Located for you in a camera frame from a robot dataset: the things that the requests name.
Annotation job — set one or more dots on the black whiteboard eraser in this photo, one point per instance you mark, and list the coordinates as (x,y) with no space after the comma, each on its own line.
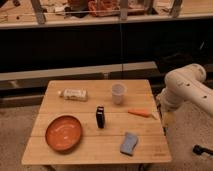
(100,116)

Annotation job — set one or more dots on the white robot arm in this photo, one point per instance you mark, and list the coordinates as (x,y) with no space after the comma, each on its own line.
(184,84)

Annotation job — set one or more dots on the translucent plastic cup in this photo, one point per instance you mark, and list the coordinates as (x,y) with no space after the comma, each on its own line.
(118,90)

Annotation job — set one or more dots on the white lying bottle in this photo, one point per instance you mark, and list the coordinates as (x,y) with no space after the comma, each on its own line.
(73,94)

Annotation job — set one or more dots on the wooden table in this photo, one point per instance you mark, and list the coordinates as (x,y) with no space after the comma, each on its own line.
(99,145)

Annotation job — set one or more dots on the orange carrot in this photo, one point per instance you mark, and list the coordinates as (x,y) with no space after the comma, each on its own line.
(141,112)

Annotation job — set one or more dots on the blue sponge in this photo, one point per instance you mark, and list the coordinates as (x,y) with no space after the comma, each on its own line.
(128,144)

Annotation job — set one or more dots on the orange bowl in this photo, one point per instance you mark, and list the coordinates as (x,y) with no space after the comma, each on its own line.
(63,133)

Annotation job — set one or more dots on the black object on floor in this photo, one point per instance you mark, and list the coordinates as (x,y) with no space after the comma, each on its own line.
(199,150)

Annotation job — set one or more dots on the wooden shelf rail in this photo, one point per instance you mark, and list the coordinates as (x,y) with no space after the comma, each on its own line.
(8,76)

